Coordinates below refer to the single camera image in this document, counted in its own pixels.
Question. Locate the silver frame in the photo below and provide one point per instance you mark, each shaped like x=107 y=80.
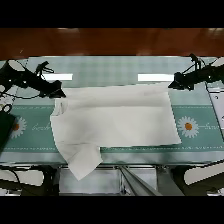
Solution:
x=140 y=185

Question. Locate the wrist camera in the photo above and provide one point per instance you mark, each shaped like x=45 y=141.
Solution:
x=194 y=60
x=42 y=66

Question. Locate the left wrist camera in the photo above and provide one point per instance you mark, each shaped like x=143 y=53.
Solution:
x=42 y=66

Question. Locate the white shirt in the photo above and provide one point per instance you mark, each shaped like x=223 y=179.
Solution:
x=116 y=116

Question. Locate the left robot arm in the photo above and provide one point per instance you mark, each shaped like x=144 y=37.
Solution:
x=16 y=77

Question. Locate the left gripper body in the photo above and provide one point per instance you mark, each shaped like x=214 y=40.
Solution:
x=52 y=90

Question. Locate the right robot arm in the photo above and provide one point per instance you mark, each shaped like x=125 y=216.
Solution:
x=210 y=74

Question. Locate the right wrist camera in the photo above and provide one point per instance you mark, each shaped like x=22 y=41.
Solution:
x=194 y=60

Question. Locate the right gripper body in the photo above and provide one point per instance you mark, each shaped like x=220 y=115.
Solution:
x=181 y=81

